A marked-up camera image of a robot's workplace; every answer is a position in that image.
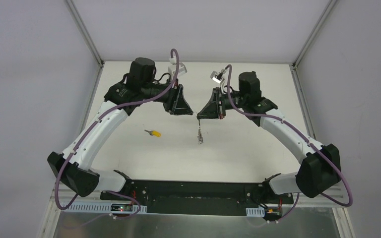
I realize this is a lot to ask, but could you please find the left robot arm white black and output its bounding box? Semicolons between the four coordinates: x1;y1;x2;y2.
47;57;193;201

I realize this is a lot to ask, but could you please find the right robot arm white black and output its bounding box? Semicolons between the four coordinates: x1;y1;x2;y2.
197;69;341;203

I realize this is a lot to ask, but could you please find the silver keyring with clips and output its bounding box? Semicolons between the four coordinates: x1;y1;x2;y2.
196;113;204;145

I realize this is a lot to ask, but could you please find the aluminium frame post right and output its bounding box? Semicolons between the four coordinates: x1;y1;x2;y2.
292;0;339;70

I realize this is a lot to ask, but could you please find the aluminium frame post left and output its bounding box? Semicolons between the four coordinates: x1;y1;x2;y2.
64;0;104;68

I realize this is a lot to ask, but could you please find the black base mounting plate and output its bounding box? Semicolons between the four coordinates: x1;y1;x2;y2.
119;179;294;216

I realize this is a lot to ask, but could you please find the aluminium front rail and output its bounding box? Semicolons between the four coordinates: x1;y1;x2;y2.
50;179;346;208

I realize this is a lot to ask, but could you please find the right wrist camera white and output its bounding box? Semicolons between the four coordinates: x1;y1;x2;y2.
210;68;228;84

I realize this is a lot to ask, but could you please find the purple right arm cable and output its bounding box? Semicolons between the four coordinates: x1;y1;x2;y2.
224;64;354;228

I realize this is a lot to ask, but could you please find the aluminium frame post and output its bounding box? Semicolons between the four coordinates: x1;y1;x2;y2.
64;0;104;68
292;0;339;70

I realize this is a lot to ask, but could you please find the yellow tagged key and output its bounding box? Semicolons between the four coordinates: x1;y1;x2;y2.
145;130;161;137

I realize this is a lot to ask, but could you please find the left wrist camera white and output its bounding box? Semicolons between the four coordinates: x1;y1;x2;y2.
168;58;188;77

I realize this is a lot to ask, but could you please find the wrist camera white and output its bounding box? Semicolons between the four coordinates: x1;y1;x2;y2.
210;68;228;84
168;58;188;77

